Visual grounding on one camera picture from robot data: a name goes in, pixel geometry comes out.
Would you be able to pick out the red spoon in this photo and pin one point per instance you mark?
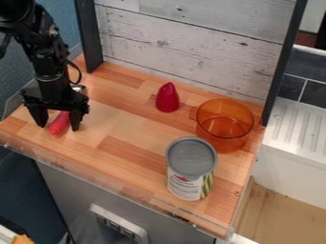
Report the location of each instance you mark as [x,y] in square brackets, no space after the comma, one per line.
[59,123]

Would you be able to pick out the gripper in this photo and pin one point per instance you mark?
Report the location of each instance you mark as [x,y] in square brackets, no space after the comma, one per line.
[55,95]

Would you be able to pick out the orange clear pot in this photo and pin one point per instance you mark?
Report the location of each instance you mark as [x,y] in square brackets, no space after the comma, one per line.
[224,124]

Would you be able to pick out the red toy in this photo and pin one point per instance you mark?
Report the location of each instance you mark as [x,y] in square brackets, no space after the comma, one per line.
[167,98]

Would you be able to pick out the silver can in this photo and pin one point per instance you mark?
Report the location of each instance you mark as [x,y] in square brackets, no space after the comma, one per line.
[191,168]

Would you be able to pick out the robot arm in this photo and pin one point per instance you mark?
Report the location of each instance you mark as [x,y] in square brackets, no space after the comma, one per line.
[40,47]

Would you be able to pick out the white toy kitchen unit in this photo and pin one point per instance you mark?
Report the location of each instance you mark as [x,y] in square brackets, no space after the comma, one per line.
[293,143]

